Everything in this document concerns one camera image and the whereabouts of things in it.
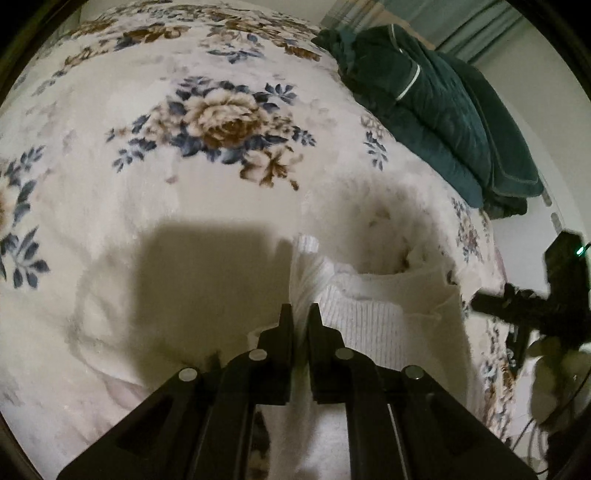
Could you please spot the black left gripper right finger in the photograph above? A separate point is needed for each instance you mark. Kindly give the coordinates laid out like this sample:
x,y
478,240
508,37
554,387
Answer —
x,y
402,424

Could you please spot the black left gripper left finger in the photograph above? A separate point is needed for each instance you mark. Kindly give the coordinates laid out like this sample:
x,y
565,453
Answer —
x,y
198,428

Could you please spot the white knit garment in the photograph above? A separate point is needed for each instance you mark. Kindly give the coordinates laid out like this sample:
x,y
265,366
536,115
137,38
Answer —
x,y
411,318

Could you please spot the white curved headboard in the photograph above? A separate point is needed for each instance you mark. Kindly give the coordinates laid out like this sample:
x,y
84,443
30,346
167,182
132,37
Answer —
x,y
522,240

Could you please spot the dark green folded blanket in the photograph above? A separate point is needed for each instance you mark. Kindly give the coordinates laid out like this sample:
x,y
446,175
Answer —
x,y
443,110

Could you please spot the floral bed blanket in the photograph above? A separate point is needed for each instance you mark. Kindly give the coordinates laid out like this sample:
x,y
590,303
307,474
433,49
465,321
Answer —
x,y
157,164

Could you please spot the grey-green curtain right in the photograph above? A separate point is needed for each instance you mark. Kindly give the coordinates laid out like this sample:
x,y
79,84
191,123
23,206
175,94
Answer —
x,y
466,29

